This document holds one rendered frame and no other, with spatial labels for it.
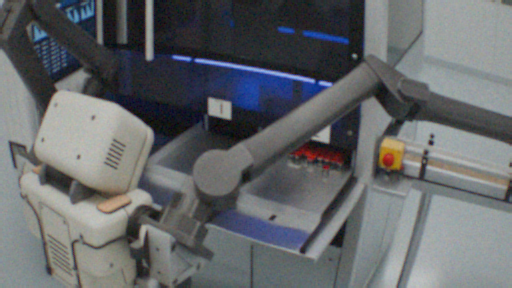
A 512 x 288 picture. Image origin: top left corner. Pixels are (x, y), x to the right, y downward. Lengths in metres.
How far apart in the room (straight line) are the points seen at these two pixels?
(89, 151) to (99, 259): 0.19
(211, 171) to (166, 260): 0.17
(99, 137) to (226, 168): 0.22
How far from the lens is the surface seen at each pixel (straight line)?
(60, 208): 0.88
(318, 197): 1.51
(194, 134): 1.85
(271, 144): 0.87
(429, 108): 0.97
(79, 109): 0.88
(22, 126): 1.66
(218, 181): 0.82
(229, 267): 2.08
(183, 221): 0.82
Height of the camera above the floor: 1.70
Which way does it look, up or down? 27 degrees down
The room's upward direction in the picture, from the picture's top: 1 degrees clockwise
